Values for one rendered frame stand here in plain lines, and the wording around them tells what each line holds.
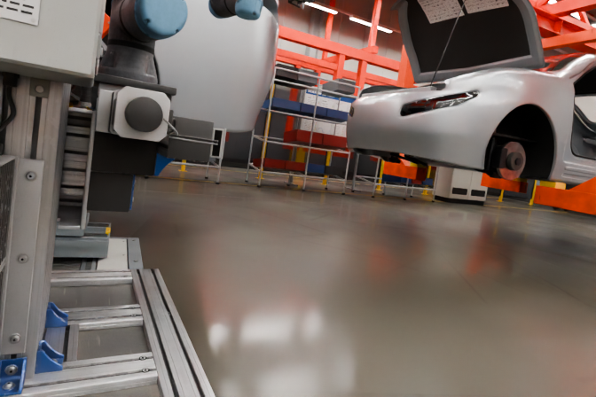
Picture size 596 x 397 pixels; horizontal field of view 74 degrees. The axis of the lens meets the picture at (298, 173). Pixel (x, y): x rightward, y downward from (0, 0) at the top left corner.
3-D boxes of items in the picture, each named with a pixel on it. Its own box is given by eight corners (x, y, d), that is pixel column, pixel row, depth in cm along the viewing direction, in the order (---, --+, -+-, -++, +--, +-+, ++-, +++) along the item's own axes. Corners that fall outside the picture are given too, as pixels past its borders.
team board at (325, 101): (346, 188, 832) (360, 96, 819) (360, 192, 788) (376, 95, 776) (283, 182, 761) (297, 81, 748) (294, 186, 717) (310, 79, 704)
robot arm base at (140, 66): (160, 86, 103) (165, 48, 103) (96, 73, 96) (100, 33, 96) (152, 89, 117) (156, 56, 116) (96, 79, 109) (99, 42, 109)
